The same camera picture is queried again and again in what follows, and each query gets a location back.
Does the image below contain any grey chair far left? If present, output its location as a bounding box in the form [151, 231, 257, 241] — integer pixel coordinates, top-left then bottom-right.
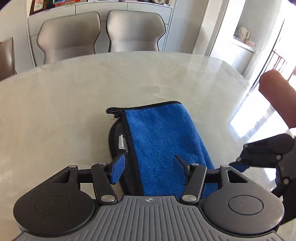
[0, 38, 16, 81]

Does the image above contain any blue microfiber towel black trim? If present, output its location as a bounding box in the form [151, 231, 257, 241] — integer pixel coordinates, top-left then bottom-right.
[106, 101, 214, 198]

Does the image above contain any grey chair right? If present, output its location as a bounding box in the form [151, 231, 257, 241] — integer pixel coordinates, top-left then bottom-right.
[106, 10, 166, 52]

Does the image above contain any white mug on shelf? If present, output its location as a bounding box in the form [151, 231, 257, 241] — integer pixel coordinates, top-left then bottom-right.
[234, 26, 250, 42]

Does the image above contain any grey chair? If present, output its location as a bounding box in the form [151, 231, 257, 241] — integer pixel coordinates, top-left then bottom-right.
[37, 11, 101, 64]
[106, 10, 166, 52]
[0, 38, 16, 81]

